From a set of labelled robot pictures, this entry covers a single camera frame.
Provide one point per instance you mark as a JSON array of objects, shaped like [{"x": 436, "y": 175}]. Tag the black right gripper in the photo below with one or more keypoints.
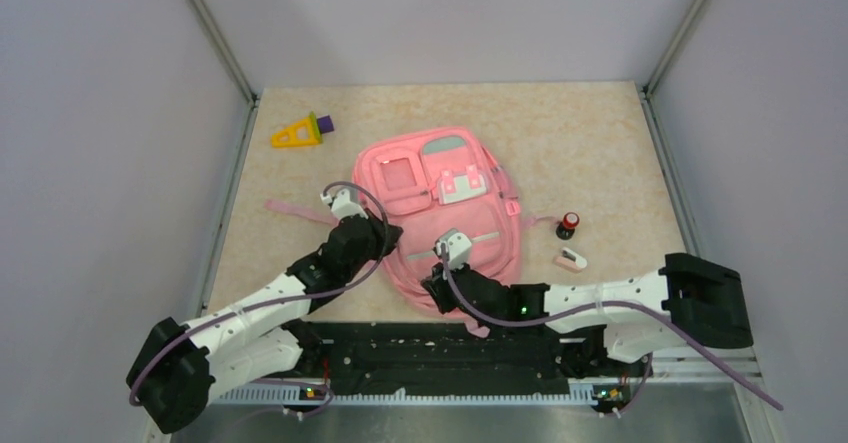
[{"x": 437, "y": 285}]

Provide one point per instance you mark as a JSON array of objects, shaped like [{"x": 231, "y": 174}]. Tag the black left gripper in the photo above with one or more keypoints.
[{"x": 394, "y": 234}]

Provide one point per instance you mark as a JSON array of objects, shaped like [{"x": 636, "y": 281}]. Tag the pink and white eraser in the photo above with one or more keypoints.
[{"x": 571, "y": 261}]

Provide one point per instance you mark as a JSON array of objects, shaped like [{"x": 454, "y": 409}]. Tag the pink student backpack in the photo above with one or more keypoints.
[{"x": 434, "y": 181}]

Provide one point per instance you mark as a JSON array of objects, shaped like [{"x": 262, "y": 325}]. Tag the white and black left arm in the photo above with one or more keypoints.
[{"x": 182, "y": 367}]

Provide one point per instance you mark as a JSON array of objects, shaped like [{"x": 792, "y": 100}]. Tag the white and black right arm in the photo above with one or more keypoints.
[{"x": 688, "y": 301}]

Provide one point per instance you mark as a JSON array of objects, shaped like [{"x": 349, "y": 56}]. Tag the yellow and purple toy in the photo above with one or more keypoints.
[{"x": 308, "y": 131}]

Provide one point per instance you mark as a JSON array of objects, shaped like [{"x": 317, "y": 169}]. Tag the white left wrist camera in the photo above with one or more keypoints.
[{"x": 344, "y": 203}]

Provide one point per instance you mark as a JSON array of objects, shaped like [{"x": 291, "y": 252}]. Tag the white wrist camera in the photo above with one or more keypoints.
[
  {"x": 344, "y": 203},
  {"x": 454, "y": 248}
]

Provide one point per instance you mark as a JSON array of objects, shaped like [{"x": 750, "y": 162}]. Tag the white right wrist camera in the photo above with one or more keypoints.
[{"x": 454, "y": 248}]

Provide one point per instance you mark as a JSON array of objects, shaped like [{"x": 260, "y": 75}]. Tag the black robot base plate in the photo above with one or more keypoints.
[{"x": 444, "y": 359}]

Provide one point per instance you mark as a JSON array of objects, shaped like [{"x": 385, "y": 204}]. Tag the aluminium frame rail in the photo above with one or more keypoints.
[{"x": 681, "y": 397}]

